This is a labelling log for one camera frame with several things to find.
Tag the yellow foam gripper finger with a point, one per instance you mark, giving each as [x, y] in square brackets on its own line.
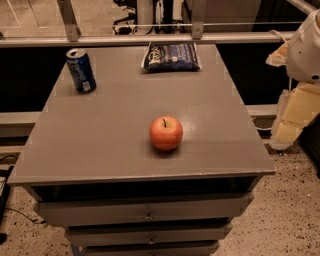
[296, 110]

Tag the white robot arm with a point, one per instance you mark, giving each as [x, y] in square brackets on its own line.
[301, 54]

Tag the blue pepsi can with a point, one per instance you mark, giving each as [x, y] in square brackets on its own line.
[79, 65]

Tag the metal railing bar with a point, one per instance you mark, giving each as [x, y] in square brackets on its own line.
[130, 40]

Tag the red apple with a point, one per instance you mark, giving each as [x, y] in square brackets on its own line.
[166, 133]

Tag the top grey drawer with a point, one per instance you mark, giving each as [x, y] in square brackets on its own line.
[103, 212]

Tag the grey drawer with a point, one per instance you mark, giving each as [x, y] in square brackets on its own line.
[103, 212]
[155, 233]
[195, 248]

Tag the blue chip bag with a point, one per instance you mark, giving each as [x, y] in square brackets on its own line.
[171, 57]

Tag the grey drawer cabinet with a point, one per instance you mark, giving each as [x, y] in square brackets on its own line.
[97, 146]

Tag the middle grey drawer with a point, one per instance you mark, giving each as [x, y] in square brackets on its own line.
[155, 233]

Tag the bottom grey drawer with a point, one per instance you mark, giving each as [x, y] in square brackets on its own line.
[195, 248]

